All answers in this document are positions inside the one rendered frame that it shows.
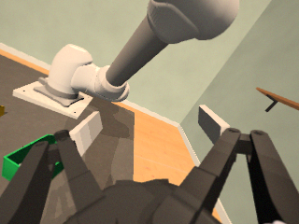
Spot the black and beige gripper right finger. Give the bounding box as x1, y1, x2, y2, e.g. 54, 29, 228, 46
152, 105, 299, 224

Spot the green bin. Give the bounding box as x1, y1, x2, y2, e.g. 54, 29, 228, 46
2, 134, 64, 181

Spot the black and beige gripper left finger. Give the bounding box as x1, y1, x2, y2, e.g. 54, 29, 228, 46
0, 111, 118, 224

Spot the yellow bin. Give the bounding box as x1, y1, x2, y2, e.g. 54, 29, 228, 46
0, 105, 5, 117

